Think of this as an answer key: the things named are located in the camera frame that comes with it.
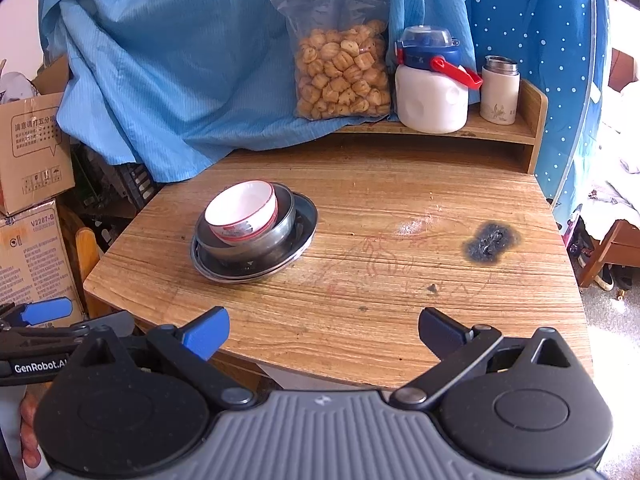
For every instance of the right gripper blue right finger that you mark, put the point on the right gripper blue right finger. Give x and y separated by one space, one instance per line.
461 351

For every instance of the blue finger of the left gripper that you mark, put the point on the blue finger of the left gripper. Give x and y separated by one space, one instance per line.
36 313

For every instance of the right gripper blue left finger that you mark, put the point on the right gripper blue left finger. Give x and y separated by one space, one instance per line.
185 351

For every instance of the deep steel bowl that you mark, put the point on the deep steel bowl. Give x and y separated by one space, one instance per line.
257 247

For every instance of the red-rimmed white bowl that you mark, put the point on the red-rimmed white bowl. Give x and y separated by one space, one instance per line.
242 212

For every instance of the steel plate with sticker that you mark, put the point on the steel plate with sticker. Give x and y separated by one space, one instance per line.
291 235

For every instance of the person's left hand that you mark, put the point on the person's left hand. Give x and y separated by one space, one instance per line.
30 449

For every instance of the lower cardboard box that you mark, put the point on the lower cardboard box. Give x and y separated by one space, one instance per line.
34 263

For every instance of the cardboard box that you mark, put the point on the cardboard box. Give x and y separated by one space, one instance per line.
34 263
34 150

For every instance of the black plastic crate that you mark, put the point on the black plastic crate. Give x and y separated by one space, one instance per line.
120 191

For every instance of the upper cardboard box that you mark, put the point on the upper cardboard box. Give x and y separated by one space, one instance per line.
34 150

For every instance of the wooden stool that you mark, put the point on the wooden stool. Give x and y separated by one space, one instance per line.
621 246

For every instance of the wooden desk shelf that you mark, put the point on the wooden desk shelf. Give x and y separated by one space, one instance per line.
479 143

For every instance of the white jug blue lid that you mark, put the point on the white jug blue lid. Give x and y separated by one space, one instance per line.
431 85

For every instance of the cream thermos steel cap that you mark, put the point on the cream thermos steel cap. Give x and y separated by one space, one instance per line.
499 92

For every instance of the blue striped cloth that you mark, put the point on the blue striped cloth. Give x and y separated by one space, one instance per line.
180 84

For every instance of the clear bag of biscuits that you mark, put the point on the clear bag of biscuits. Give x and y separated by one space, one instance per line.
339 49

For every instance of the blue polka dot curtain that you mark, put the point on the blue polka dot curtain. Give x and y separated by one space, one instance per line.
561 47

